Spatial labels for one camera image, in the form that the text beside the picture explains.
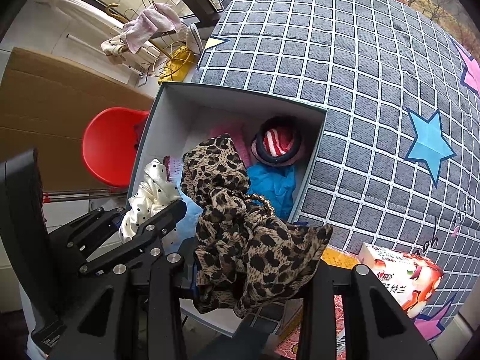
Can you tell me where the leopard print scarf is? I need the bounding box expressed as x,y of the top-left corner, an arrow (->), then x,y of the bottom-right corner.
181,133 -> 333,318

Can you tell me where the cream polka dot scrunchie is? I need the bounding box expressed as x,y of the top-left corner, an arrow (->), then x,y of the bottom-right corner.
119,158 -> 182,243

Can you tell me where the pink navy striped sock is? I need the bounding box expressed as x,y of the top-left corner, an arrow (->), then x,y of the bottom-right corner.
250,116 -> 305,167

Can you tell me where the light blue fluffy cloth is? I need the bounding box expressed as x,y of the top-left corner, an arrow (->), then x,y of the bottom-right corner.
162,186 -> 203,254

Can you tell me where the red patterned tissue box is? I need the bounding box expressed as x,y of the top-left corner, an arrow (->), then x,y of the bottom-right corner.
274,246 -> 359,359

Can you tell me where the red plastic chair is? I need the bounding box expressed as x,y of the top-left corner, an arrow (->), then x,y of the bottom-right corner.
81,106 -> 149,189

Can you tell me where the white open storage box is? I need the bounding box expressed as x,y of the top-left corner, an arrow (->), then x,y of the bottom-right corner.
126,81 -> 328,338

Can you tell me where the yellow cloth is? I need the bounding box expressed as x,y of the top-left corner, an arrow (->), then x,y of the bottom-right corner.
158,46 -> 196,83

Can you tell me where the brown cardboard box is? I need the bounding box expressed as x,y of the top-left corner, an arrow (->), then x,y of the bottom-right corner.
0,47 -> 153,191

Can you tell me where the grey checked star tablecloth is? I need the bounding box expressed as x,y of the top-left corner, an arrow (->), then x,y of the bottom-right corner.
193,0 -> 479,326

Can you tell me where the gold rack with clothes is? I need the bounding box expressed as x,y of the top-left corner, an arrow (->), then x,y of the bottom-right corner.
101,0 -> 203,80

